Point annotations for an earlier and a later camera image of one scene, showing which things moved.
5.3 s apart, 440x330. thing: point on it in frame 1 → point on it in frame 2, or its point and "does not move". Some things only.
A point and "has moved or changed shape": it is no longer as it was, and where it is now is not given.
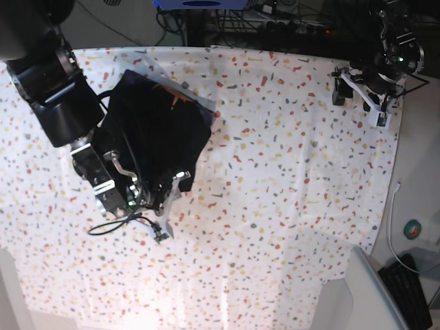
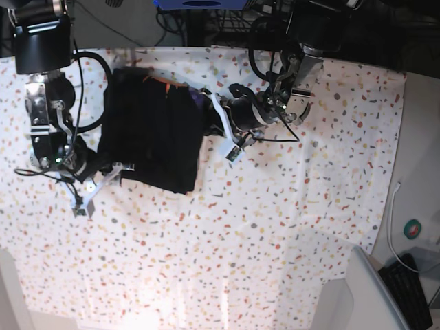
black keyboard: x=406 y=284 does not move
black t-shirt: x=157 y=131 has moved or changed shape
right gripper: x=379 y=97 → x=243 y=115
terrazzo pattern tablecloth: x=288 y=183 does not move
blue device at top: x=201 y=4 does not move
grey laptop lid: x=374 y=306 does not move
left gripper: x=174 y=192 → x=84 y=172
